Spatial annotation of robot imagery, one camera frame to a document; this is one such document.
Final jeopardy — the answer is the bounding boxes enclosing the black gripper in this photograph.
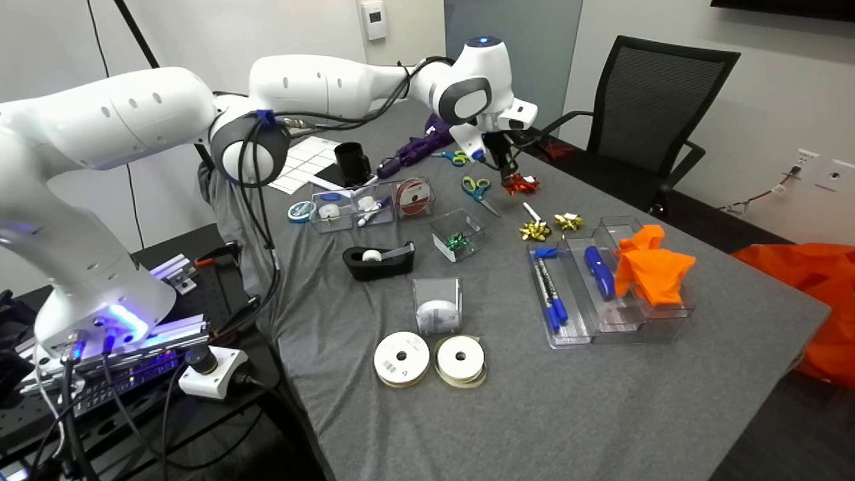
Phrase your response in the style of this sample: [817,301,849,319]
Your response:
[484,132,519,180]

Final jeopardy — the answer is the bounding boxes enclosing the red gift bow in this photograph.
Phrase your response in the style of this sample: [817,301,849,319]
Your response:
[503,175,541,196]

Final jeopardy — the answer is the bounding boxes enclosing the green gift bow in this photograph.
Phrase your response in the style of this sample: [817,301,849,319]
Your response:
[447,234,470,254]

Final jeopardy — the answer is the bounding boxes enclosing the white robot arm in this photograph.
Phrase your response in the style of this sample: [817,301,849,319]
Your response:
[0,37,538,358]

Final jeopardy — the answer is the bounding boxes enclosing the small clear square holder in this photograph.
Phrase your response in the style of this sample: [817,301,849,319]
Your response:
[430,212,484,262]

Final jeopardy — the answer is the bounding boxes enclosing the blue green scissors near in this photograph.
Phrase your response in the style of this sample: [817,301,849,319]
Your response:
[460,178,495,212]

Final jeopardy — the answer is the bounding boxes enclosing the blue green scissors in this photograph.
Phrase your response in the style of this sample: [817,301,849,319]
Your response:
[460,178,495,212]
[440,151,474,170]

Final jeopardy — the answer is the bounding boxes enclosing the white marker pen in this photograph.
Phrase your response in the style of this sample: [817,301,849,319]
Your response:
[523,204,543,223]

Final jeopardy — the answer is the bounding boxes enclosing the blue green scissors far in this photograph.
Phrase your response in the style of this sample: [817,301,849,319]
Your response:
[440,151,474,170]

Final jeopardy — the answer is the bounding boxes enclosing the large gold gift bow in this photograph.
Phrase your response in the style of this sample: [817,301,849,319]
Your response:
[519,223,554,243]

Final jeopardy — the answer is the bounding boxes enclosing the small gold gift bow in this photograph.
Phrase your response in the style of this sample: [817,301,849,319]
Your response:
[554,212,583,234]

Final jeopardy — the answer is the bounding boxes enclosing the red ribbon spool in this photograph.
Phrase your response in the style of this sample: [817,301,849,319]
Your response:
[394,175,434,223]

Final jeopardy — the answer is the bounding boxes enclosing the clear tray with spool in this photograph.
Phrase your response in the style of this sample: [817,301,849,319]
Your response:
[388,182,440,226]

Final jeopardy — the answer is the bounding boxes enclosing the clear tray with blue markers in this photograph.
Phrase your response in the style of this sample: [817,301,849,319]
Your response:
[526,246,591,350]

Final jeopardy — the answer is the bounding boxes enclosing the clear tray with blue pen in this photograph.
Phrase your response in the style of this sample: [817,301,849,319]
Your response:
[571,242,639,334]

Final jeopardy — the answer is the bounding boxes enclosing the clear tray with white tape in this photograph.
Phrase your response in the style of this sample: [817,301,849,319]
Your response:
[312,194,394,234]

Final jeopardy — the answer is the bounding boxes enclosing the black cup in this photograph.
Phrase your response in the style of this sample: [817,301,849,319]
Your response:
[335,143,371,187]

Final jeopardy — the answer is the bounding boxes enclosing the blue cap marker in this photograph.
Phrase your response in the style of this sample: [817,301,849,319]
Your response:
[534,258,567,334]

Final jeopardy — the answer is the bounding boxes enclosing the black office chair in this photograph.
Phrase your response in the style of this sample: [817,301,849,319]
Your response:
[558,36,740,218]

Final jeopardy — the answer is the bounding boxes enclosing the black tape dispenser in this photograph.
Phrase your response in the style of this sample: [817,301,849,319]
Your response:
[343,243,415,282]

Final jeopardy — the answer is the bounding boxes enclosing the white ribbon spool right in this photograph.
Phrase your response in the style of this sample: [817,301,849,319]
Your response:
[435,334,487,389]

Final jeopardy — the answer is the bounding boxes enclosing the white ribbon spool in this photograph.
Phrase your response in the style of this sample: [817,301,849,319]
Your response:
[375,333,430,389]
[435,334,487,389]

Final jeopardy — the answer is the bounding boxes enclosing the white label sheet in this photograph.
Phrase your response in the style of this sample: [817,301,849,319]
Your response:
[269,138,337,196]

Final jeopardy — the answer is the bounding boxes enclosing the blue tape roll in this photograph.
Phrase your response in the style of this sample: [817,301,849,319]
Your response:
[285,202,317,223]

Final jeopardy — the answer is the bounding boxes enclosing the white ribbon spool left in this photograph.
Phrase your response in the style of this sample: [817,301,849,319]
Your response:
[375,333,430,389]

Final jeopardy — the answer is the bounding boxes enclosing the orange bag on floor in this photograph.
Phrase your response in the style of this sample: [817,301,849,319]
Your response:
[737,243,855,389]

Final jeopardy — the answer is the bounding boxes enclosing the black tripod pole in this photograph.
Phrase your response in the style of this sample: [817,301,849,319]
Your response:
[112,0,160,69]

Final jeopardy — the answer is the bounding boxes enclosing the wall thermostat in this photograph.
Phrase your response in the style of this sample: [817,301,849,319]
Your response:
[362,0,388,43]

